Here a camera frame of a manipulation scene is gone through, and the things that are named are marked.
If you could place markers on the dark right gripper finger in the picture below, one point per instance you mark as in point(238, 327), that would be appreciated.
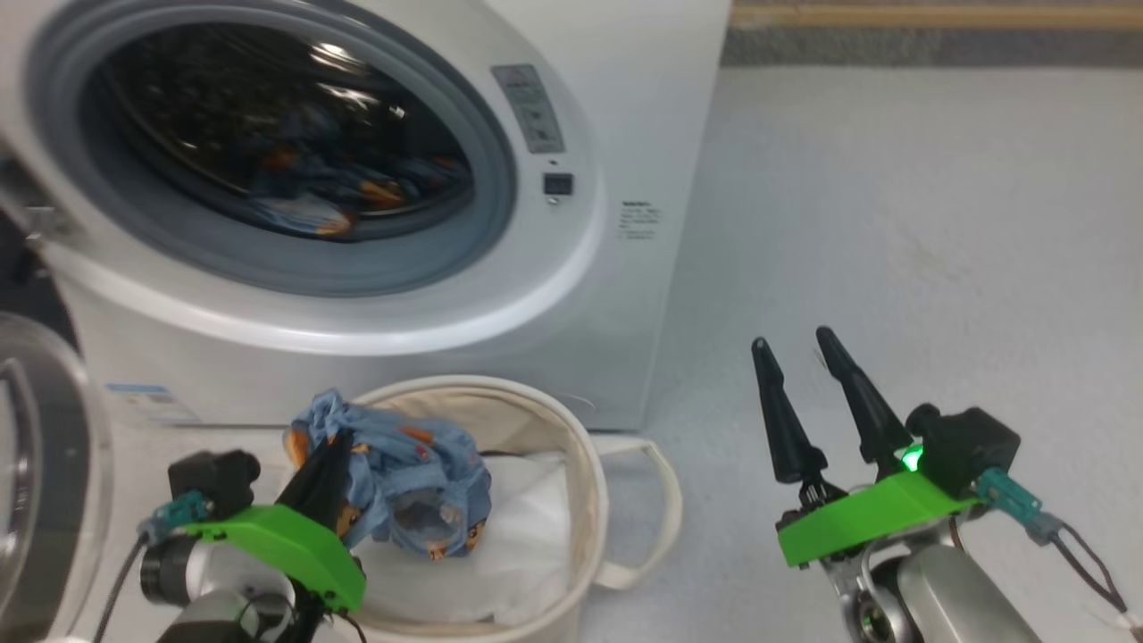
point(862, 402)
point(786, 420)

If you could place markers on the small black text sticker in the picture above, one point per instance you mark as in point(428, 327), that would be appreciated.
point(639, 220)

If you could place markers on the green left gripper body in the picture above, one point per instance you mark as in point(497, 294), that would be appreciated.
point(286, 540)

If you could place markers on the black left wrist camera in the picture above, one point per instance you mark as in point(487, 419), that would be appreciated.
point(214, 478)

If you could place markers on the blue energy label sticker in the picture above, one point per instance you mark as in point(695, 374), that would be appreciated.
point(152, 404)

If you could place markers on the white folded cloth liner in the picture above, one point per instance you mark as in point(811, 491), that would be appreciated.
point(527, 536)

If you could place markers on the washing machine door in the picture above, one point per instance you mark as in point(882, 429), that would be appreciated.
point(54, 500)

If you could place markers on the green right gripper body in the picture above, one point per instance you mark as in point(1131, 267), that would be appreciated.
point(866, 518)

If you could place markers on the grey warning label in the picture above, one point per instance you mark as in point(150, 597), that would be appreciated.
point(529, 109)

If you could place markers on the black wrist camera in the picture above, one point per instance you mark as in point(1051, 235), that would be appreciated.
point(969, 446)
point(214, 478)

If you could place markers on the white front-load washing machine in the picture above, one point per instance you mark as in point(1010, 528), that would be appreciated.
point(643, 107)

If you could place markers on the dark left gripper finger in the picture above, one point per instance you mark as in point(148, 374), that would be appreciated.
point(342, 491)
point(308, 482)

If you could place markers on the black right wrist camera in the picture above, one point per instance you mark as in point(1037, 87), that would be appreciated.
point(969, 446)

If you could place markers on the cream canvas laundry basket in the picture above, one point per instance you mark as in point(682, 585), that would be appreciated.
point(585, 446)

